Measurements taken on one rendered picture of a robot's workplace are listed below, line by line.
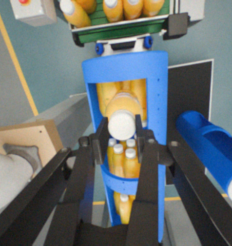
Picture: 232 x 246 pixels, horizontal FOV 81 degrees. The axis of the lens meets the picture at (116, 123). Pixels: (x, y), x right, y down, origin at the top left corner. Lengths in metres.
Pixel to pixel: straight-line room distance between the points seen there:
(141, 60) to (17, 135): 0.64
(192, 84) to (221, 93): 0.43
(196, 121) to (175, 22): 1.24
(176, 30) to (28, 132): 0.74
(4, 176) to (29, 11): 0.59
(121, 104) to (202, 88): 1.46
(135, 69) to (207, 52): 1.46
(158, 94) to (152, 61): 0.09
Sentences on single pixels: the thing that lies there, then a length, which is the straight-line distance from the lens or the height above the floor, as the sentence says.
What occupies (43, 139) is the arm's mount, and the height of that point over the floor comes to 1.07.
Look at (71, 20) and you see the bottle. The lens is 0.61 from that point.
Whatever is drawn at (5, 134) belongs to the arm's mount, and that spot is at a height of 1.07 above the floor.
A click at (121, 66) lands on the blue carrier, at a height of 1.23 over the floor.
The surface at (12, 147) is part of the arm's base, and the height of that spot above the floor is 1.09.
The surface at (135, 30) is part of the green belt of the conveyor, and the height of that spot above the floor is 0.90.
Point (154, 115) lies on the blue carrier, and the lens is 0.43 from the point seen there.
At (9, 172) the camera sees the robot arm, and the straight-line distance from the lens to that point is 0.72.
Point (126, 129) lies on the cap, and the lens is 0.19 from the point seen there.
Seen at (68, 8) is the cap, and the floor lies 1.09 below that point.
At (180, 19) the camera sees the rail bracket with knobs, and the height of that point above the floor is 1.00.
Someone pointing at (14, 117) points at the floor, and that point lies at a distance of 2.28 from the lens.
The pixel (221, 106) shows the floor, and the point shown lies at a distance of 1.97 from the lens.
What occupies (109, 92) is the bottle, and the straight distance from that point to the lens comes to 0.49.
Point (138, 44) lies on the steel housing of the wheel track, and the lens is 0.69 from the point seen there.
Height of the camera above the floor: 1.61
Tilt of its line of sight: 68 degrees down
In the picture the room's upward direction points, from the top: 167 degrees counter-clockwise
